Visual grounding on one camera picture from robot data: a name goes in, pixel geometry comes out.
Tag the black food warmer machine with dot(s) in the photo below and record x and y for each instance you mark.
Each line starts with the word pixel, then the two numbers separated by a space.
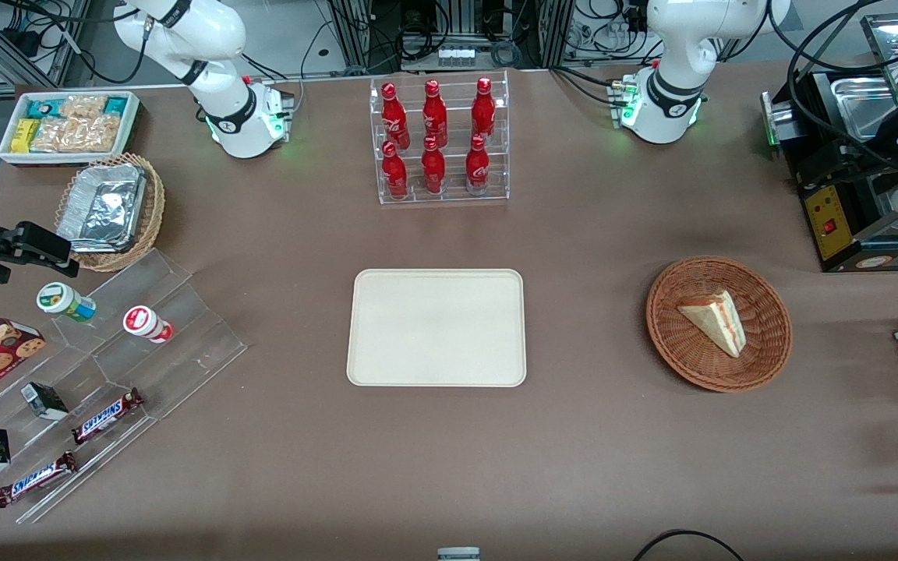
pixel 831 222

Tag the white rectangular snack bin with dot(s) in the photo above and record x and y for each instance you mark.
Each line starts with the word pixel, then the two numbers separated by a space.
pixel 8 156

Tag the green label yogurt cup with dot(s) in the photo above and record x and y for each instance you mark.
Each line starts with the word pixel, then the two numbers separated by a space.
pixel 65 301

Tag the small grey device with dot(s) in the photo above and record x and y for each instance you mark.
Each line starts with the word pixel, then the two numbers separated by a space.
pixel 458 555

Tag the yellow snack packet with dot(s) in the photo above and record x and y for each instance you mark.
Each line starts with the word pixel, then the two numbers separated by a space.
pixel 24 135

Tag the silver foil container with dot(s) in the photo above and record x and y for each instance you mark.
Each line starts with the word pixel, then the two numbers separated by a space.
pixel 102 209

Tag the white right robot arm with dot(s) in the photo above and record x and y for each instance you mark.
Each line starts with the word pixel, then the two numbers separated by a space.
pixel 219 117

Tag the clear acrylic stepped stand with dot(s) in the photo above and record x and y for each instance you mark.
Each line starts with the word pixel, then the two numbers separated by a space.
pixel 184 351

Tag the red label yogurt cup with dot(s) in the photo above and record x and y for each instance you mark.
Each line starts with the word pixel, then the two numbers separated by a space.
pixel 146 323

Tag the light oval wicker basket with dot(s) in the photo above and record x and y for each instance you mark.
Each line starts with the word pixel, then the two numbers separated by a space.
pixel 154 206

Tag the brown round wicker basket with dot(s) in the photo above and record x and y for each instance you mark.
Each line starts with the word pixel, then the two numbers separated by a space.
pixel 683 343

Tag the cream rectangular tray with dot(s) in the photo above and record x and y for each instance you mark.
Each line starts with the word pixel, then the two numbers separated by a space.
pixel 436 327

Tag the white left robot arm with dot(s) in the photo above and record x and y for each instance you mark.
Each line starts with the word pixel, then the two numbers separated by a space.
pixel 671 54

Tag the red cola bottle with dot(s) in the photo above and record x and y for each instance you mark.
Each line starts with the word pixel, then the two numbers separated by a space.
pixel 394 173
pixel 478 167
pixel 483 109
pixel 394 115
pixel 434 113
pixel 433 170

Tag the white power strip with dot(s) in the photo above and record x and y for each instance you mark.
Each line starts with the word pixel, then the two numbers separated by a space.
pixel 455 56

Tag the clear rice cracker pack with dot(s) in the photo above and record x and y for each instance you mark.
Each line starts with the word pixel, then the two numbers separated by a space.
pixel 79 134
pixel 84 107

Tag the brown Snickers bar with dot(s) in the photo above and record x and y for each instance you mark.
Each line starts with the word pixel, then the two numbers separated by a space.
pixel 106 415
pixel 34 481

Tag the triangle sandwich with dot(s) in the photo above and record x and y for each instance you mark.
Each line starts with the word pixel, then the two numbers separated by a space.
pixel 718 321

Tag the steel warmer pan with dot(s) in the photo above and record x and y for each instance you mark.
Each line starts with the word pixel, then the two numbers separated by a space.
pixel 862 105

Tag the teal snack packet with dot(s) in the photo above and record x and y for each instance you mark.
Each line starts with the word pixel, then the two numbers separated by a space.
pixel 115 105
pixel 44 107

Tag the clear acrylic bottle rack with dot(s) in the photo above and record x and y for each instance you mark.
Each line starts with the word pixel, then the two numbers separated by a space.
pixel 453 191

